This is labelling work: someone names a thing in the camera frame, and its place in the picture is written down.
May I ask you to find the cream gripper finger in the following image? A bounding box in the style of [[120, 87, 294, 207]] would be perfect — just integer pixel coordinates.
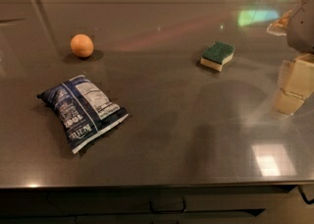
[[273, 53, 314, 115], [266, 11, 291, 36]]

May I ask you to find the green and yellow sponge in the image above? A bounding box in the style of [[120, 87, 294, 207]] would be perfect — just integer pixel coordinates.
[[200, 41, 235, 72]]

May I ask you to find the blue chip bag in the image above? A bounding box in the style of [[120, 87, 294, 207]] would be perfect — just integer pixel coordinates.
[[37, 75, 129, 154]]

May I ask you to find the orange ball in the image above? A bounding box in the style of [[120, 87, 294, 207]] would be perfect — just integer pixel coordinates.
[[71, 34, 94, 58]]

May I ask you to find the black side handle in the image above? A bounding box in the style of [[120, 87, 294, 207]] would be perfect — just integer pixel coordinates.
[[298, 186, 314, 205]]

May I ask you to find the black drawer handle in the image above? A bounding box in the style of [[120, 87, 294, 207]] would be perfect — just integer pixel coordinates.
[[149, 196, 186, 214]]

